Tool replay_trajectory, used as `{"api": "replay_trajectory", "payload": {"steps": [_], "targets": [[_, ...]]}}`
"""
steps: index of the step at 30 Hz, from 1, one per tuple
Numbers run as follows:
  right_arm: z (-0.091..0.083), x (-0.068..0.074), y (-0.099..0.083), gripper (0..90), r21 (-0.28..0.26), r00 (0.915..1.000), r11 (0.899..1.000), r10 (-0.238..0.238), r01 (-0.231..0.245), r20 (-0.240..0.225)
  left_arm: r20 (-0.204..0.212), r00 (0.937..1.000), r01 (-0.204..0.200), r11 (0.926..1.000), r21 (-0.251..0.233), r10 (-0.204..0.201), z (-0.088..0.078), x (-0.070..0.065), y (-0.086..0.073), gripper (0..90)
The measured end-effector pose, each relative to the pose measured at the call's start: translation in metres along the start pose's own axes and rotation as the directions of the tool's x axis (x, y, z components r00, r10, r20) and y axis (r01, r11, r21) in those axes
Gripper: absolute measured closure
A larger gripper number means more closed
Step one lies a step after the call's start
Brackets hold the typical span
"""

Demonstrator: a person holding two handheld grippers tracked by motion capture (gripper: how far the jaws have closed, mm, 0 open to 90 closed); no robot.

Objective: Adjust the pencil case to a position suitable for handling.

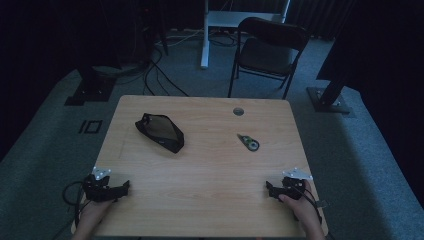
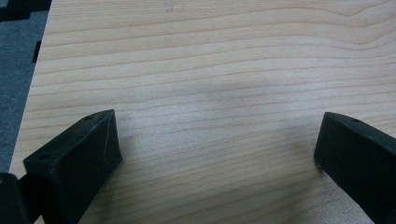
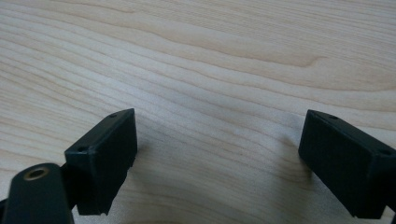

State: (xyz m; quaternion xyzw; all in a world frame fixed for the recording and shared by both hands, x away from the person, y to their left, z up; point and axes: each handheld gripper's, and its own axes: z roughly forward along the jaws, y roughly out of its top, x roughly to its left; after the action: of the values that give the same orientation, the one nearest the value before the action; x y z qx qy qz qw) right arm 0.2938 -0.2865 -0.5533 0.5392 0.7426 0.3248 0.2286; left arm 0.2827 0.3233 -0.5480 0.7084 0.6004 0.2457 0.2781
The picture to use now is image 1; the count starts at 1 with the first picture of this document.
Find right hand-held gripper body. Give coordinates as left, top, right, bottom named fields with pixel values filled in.
left=280, top=167, right=314, bottom=201

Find black mesh pouch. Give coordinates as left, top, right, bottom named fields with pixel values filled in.
left=134, top=112, right=185, bottom=154

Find person's left hand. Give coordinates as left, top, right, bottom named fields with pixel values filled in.
left=77, top=197, right=115, bottom=231

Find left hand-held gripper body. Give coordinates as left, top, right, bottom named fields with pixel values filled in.
left=81, top=166, right=117, bottom=203

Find white desk frame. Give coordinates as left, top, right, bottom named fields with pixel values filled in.
left=200, top=0, right=292, bottom=70

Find black folding chair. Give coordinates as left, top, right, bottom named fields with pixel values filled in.
left=227, top=16, right=311, bottom=100

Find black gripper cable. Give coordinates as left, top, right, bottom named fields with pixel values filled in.
left=49, top=180, right=93, bottom=240
left=293, top=181, right=336, bottom=240

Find person's right hand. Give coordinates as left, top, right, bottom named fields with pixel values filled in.
left=277, top=179, right=322, bottom=231

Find black stand with base plate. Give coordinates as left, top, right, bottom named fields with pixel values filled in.
left=306, top=71, right=352, bottom=115
left=64, top=63, right=118, bottom=107

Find black floor cables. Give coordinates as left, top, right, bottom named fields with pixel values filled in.
left=114, top=28, right=239, bottom=98

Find correction tape dispenser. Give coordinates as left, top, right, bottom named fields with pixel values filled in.
left=236, top=133, right=261, bottom=153

